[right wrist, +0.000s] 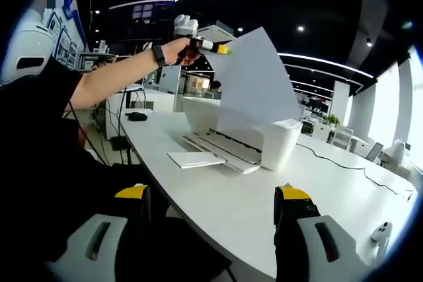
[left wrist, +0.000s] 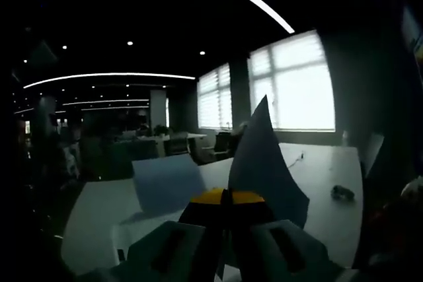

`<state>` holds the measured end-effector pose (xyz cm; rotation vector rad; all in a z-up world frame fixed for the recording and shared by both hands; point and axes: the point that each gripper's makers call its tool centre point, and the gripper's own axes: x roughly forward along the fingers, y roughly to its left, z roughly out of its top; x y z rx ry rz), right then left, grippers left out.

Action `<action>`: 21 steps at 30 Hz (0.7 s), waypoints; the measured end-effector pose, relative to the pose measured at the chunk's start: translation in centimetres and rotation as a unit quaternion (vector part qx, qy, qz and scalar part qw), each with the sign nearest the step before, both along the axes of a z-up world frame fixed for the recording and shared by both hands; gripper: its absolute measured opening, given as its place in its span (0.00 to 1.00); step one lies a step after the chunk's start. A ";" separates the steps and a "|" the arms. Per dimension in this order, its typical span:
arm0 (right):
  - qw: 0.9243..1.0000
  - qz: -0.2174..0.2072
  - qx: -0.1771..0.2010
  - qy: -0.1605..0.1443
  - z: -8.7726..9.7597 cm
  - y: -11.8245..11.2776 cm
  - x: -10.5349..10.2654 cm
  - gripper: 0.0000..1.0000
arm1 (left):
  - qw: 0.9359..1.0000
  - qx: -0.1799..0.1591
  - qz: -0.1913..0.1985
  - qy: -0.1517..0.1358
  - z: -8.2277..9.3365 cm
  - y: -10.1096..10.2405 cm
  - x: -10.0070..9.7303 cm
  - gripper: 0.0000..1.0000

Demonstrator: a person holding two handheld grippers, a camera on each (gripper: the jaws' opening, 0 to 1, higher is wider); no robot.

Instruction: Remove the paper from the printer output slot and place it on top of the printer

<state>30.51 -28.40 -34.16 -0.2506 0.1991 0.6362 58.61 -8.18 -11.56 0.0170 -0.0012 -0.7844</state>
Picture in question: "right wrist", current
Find white machine by window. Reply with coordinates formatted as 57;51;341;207
379;139;413;164

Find ceiling air conditioner unit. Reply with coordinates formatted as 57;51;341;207
198;24;234;42

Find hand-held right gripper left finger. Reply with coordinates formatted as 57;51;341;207
65;184;152;282

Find black wristband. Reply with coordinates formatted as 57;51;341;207
151;44;167;67

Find person's left hand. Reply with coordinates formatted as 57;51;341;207
164;37;201;67

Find blue framed wall poster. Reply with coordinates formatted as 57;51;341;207
46;7;87;69

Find black device cable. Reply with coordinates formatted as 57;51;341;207
61;100;110;166

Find black printer cable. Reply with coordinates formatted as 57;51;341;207
295;143;414;197

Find white printer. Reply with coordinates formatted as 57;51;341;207
167;95;303;175

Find person in black shirt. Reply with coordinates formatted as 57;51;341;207
0;59;153;263

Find hanging ceiling screens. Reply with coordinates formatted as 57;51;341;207
108;0;176;42

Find white worn chest device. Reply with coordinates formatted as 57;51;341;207
0;7;56;87

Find white office chair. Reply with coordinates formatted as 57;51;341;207
330;126;355;151

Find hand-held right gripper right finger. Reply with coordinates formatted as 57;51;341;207
274;183;367;282

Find white paper sheet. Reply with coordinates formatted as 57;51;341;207
204;26;302;135

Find white game controller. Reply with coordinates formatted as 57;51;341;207
369;221;393;262

